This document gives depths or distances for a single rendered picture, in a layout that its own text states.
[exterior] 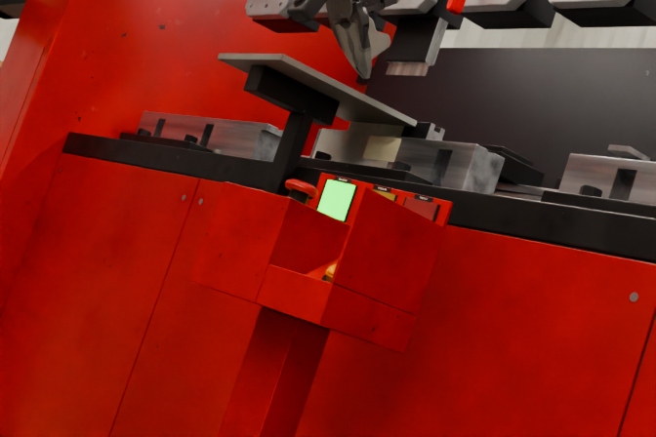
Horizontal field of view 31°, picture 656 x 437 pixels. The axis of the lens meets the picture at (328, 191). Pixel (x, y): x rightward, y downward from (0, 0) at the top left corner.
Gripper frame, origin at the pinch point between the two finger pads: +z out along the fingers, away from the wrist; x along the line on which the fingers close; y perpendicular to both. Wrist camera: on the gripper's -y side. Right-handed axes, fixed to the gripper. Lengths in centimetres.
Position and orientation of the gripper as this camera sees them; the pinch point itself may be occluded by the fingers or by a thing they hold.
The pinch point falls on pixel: (360, 71)
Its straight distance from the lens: 179.7
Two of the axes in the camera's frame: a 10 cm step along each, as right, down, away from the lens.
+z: 2.5, 9.4, 2.4
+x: -5.1, -0.8, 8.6
